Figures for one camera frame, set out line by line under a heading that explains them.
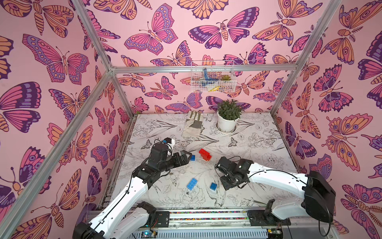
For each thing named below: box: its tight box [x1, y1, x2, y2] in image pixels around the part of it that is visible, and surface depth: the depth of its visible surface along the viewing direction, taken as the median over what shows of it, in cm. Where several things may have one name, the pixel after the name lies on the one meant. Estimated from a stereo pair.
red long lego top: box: [198, 148, 212, 161], surface depth 95 cm
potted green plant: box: [216, 99, 245, 132], surface depth 102 cm
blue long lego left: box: [186, 177, 198, 191], surface depth 86 cm
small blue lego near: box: [209, 182, 218, 191], surface depth 85 cm
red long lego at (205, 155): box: [199, 150, 212, 161], surface depth 95 cm
